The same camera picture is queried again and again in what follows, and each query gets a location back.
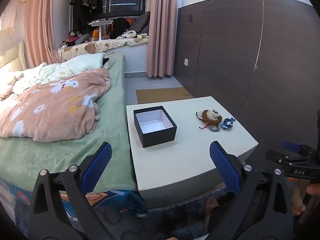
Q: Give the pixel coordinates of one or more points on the cartoon-print bed skirt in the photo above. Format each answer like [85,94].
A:
[117,200]

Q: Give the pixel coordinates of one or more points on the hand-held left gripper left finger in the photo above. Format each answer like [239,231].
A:
[97,165]

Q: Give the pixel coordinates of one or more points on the person's foot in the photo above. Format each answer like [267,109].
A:
[212,205]
[298,200]

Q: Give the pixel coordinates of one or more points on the black bag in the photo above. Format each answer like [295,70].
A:
[120,27]

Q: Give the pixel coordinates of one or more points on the hanging dark clothes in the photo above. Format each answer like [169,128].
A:
[82,0]

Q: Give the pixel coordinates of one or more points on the bed with green sheet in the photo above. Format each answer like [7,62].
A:
[112,135]

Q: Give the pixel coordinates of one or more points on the printed window seat mattress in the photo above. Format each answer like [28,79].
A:
[112,45]

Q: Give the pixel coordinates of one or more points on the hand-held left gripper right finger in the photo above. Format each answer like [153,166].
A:
[225,167]

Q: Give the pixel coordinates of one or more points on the blue scrunchie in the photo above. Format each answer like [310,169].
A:
[228,123]

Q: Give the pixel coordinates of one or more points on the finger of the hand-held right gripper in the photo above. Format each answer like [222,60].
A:
[291,146]
[275,155]

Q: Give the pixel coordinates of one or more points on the pink curtain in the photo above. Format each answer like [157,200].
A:
[162,30]
[40,17]

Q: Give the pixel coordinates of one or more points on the white bedside table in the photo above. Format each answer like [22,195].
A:
[180,160]

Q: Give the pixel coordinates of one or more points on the white gold-rimmed ornament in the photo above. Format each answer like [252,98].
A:
[214,115]

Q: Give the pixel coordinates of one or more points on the black square box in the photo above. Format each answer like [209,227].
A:
[160,132]

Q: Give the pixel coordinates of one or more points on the white wall switch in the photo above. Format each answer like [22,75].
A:
[186,62]

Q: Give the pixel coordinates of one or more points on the orange box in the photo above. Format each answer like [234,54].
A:
[96,33]

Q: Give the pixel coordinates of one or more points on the pink duck-print blanket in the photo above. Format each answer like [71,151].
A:
[50,110]

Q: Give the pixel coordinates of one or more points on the flat cardboard sheet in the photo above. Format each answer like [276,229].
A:
[162,95]

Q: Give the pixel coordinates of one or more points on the white desk lamp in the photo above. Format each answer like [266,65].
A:
[100,26]

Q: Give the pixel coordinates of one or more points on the white patterned cloth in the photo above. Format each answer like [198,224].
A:
[127,34]

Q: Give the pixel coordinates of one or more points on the beige headboard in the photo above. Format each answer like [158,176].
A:
[15,60]

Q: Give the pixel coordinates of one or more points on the person's right hand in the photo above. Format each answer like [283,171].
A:
[313,190]

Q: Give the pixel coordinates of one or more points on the black item on bed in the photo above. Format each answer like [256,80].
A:
[106,61]

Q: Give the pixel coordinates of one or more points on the green tissue box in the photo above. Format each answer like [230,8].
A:
[143,36]

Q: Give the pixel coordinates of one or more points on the small shell ornament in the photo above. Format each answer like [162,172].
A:
[199,115]

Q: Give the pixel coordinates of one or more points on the pile of plush toys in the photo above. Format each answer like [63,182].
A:
[73,38]

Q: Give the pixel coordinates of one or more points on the dark grey pillow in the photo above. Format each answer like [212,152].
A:
[141,21]

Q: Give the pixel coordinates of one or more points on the white pillows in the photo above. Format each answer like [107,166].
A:
[10,82]

